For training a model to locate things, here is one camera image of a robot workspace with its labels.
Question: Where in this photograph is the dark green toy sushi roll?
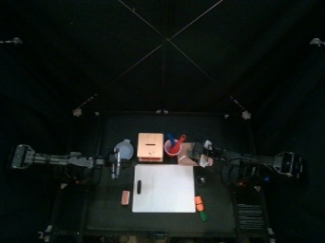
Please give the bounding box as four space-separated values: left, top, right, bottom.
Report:
188 142 206 159

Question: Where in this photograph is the pink-brown plate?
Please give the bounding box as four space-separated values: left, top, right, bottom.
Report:
176 141 212 168

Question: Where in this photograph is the white cutting board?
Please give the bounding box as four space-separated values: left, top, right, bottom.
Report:
131 163 198 214

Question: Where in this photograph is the grey-blue bowl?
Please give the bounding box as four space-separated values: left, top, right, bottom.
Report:
112 139 136 161

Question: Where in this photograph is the red plastic utensil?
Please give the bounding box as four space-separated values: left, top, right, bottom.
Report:
168 134 187 154

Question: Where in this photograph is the red plastic cup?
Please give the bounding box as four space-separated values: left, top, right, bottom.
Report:
161 139 184 158

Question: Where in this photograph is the blue plastic utensil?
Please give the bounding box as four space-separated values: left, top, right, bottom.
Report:
165 132 177 147

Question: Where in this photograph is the wooden box with red drawer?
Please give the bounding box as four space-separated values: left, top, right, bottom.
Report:
136 132 164 163

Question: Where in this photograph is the salmon pink toy food block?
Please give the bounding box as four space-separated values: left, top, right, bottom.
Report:
120 190 132 206

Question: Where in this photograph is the orange and green toy carrot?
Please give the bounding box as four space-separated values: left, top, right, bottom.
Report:
192 195 210 223

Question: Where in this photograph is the white text label sticker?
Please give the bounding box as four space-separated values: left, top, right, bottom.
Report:
236 202 266 232

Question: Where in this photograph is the vertical metal frame pole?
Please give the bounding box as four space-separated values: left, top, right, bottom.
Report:
159 0 167 114

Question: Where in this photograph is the thin diagonal brace wire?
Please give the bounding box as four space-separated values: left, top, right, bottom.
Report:
76 0 224 112
116 0 247 112

